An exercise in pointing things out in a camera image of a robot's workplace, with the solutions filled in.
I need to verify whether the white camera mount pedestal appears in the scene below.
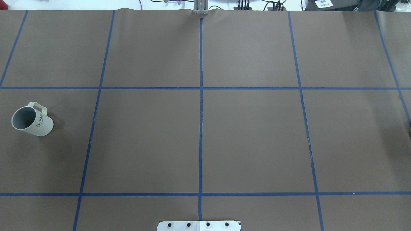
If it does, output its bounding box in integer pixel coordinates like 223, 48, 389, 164
156, 220, 242, 231

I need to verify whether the aluminium frame post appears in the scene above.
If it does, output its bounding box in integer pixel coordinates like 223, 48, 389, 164
193, 0, 209, 15

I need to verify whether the black label printer box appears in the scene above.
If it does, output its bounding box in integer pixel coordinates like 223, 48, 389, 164
304, 0, 345, 11

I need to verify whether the white HOME mug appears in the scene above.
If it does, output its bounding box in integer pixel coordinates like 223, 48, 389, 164
11, 101, 54, 137

